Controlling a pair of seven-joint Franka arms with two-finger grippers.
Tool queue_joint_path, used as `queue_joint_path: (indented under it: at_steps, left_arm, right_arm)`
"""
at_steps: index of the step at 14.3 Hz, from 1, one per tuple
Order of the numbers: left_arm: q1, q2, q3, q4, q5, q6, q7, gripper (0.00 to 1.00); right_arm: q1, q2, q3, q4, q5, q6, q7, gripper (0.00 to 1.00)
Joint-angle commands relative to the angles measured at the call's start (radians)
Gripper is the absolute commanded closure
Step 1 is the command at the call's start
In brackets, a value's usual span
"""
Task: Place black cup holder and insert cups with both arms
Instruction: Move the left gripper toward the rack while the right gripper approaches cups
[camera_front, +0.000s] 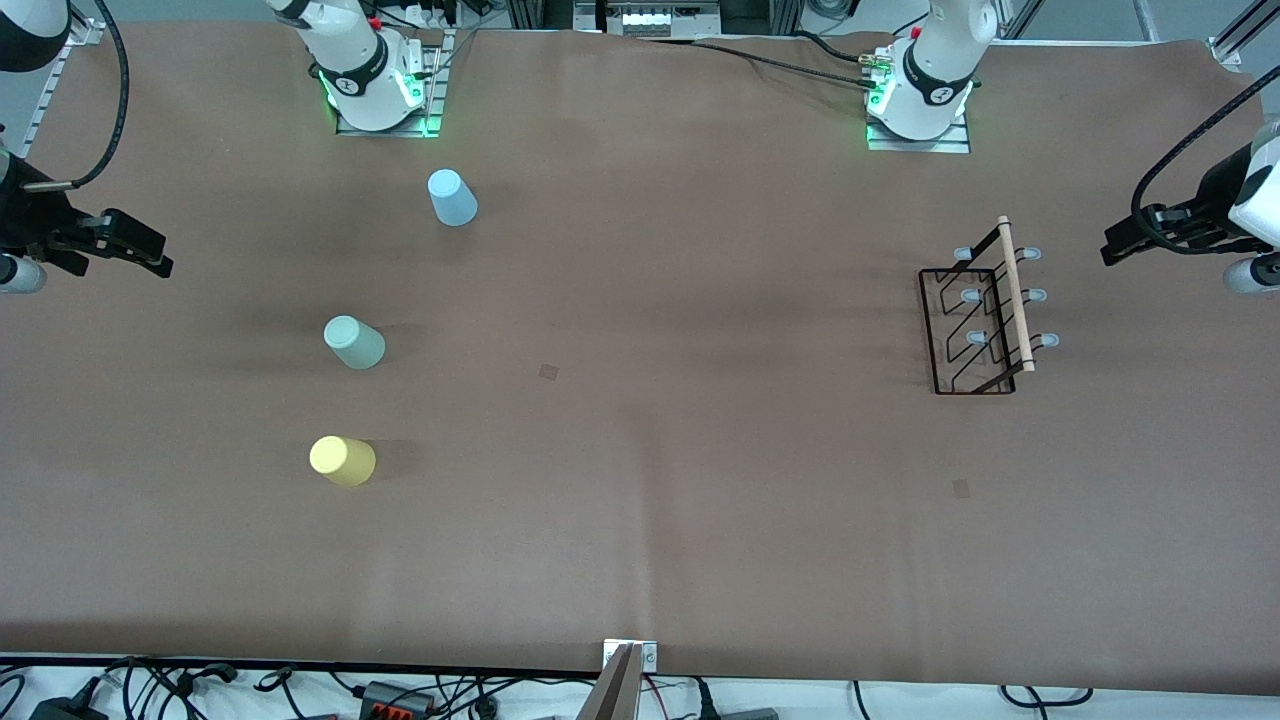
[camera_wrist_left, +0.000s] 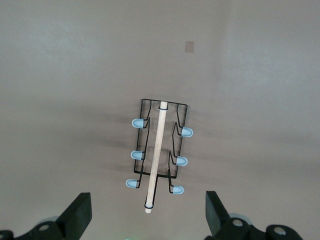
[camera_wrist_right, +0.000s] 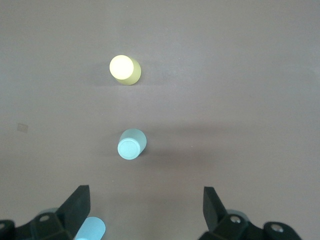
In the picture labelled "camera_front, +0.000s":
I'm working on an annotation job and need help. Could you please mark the black power adapter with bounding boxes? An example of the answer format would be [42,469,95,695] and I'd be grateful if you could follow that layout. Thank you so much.
[30,694,107,720]

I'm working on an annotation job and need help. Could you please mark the brown table cover sheet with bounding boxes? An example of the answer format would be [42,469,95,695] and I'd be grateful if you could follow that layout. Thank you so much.
[0,20,1280,696]

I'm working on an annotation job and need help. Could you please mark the grey terminal block unit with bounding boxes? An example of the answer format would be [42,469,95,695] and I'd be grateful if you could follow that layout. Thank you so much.
[575,0,722,39]

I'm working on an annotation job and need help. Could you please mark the black plug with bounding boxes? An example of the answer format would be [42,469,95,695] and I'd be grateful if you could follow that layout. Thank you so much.
[688,678,781,720]

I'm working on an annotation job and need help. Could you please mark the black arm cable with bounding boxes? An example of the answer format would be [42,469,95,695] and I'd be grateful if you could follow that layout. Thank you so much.
[1131,65,1280,257]
[20,0,131,193]

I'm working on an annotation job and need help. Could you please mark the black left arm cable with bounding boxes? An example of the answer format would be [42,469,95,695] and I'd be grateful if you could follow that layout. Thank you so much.
[1131,65,1280,257]

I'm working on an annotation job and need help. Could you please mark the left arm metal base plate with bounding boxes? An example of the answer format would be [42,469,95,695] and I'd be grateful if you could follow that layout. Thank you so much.
[865,112,972,154]

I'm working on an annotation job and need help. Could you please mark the black cable on table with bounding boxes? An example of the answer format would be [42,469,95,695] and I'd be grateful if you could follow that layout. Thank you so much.
[640,30,886,93]

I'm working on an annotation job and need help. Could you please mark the white power strip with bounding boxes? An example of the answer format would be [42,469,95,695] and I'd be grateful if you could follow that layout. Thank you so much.
[375,0,461,31]

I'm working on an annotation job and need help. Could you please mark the black wire cup holder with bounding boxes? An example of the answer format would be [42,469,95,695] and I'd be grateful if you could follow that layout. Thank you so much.
[918,215,1059,397]

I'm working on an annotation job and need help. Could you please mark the light blue plastic cup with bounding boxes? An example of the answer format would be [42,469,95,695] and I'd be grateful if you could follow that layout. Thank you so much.
[427,168,479,228]

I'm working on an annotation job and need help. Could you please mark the black orange connector box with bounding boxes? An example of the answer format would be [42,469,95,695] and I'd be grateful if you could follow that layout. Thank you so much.
[358,680,438,719]

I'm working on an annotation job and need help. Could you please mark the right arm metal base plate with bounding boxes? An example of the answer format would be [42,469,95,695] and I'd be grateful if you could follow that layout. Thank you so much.
[335,30,447,139]

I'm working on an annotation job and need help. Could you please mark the yellow plastic cup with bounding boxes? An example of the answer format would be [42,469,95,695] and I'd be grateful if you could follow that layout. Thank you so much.
[309,435,378,488]

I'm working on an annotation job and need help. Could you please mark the perforated aluminium side rail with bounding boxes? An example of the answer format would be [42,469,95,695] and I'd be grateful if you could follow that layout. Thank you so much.
[18,18,102,161]

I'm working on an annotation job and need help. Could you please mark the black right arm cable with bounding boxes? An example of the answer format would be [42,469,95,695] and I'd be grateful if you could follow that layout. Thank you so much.
[20,0,131,193]

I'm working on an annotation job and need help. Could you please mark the aluminium camera post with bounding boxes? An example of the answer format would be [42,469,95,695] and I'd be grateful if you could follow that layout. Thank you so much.
[578,640,659,720]

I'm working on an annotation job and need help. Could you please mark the aluminium corner profile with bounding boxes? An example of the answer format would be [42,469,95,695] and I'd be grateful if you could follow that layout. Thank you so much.
[1208,0,1280,67]

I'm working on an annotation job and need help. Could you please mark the mint green plastic cup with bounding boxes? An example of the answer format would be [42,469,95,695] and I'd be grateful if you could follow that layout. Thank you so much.
[323,315,387,371]

